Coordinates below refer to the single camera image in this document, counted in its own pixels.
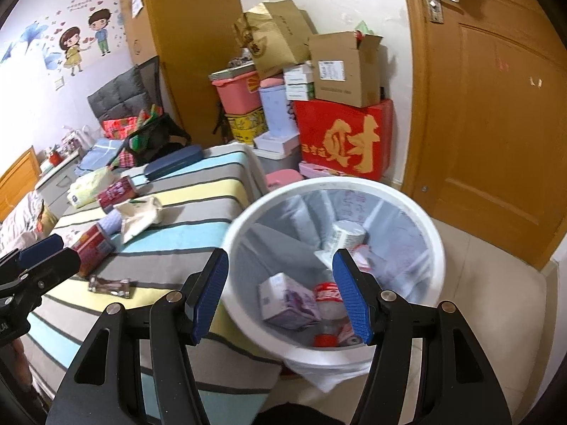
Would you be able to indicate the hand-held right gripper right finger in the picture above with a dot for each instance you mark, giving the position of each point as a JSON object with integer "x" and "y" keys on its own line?
{"x": 352, "y": 296}

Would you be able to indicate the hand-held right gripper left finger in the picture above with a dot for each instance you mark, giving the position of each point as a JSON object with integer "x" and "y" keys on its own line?
{"x": 208, "y": 296}

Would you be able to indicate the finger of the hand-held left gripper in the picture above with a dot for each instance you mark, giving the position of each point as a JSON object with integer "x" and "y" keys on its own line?
{"x": 62, "y": 265}
{"x": 42, "y": 247}

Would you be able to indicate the clear bottle with red cap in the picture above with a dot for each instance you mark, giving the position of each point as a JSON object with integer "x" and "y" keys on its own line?
{"x": 328, "y": 294}

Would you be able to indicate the purple white carton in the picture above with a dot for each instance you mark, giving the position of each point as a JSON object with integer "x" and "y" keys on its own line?
{"x": 288, "y": 301}

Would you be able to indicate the lavender foam net sleeve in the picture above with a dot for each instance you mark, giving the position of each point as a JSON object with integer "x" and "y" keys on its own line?
{"x": 110, "y": 222}

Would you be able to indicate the white plastic trash bin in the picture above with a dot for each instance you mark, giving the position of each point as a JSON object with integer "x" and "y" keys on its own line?
{"x": 319, "y": 361}

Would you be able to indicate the red drink can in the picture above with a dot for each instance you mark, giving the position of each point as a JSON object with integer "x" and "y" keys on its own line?
{"x": 117, "y": 192}

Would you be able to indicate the pink bedding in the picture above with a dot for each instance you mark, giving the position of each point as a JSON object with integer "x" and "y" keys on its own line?
{"x": 24, "y": 221}

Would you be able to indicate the brown foil wrapper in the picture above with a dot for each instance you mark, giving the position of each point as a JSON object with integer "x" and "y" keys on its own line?
{"x": 110, "y": 287}

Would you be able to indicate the grey white nightstand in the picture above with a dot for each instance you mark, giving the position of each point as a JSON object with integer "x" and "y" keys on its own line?
{"x": 57, "y": 175}

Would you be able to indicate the wooden headboard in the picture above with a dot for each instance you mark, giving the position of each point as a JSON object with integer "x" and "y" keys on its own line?
{"x": 17, "y": 177}

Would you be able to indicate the pale yellow tissue pack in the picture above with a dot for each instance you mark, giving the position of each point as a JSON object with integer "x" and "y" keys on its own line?
{"x": 88, "y": 188}

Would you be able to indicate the clear plastic bin liner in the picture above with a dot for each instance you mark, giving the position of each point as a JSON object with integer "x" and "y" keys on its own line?
{"x": 283, "y": 248}

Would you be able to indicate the red cup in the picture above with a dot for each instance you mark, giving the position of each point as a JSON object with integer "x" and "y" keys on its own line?
{"x": 56, "y": 157}

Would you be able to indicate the crumpled white paper bag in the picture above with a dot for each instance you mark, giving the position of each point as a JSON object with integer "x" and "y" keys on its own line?
{"x": 139, "y": 217}

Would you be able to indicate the blue plaid folded cloth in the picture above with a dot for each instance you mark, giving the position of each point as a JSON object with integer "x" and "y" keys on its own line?
{"x": 97, "y": 152}

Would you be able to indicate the pink floral box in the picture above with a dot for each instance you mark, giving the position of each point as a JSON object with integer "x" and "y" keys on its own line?
{"x": 323, "y": 170}

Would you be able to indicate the pink plastic stool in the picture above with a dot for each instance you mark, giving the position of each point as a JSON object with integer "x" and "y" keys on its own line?
{"x": 283, "y": 179}

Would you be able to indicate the dark blue glasses case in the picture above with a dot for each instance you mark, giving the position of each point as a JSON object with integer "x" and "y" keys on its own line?
{"x": 175, "y": 163}

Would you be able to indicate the red green plaid cloth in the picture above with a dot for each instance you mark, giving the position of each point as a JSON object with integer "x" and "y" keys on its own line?
{"x": 122, "y": 126}

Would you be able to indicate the grey white storage container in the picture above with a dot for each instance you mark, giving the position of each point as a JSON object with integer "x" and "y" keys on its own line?
{"x": 279, "y": 161}

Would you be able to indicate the black tote bag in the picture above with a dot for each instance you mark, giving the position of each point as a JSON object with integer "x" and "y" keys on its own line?
{"x": 155, "y": 141}

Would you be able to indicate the red gift box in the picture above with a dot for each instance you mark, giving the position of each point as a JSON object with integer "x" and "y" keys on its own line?
{"x": 345, "y": 141}

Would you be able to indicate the white flat box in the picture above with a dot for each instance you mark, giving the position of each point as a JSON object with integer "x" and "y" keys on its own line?
{"x": 277, "y": 142}

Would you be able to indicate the grey cushioned office chair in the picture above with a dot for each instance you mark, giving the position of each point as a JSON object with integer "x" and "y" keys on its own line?
{"x": 117, "y": 90}

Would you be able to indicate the yellow patterned box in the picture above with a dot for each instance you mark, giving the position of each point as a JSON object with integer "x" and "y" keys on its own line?
{"x": 246, "y": 126}

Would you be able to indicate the lavender bin with pink lid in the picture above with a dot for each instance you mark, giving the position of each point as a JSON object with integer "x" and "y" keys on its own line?
{"x": 277, "y": 113}

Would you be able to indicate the pink storage box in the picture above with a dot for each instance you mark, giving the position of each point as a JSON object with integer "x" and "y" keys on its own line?
{"x": 234, "y": 95}

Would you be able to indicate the wooden door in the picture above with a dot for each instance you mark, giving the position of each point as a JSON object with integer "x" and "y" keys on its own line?
{"x": 487, "y": 133}

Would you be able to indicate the open cardboard box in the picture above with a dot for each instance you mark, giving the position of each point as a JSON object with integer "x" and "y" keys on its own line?
{"x": 345, "y": 75}

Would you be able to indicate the patterned flat gift box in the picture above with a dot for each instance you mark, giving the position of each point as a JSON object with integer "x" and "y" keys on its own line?
{"x": 232, "y": 73}

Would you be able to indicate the wooden wardrobe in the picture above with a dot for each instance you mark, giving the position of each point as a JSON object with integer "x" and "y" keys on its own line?
{"x": 195, "y": 31}

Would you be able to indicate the gold paper bag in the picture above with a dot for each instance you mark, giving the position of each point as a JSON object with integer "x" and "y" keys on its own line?
{"x": 274, "y": 37}

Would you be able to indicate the white light switch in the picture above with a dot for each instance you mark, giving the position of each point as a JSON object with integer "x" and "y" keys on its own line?
{"x": 59, "y": 83}

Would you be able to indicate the cartoon couple wall sticker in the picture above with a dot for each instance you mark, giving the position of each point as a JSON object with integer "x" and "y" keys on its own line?
{"x": 75, "y": 44}

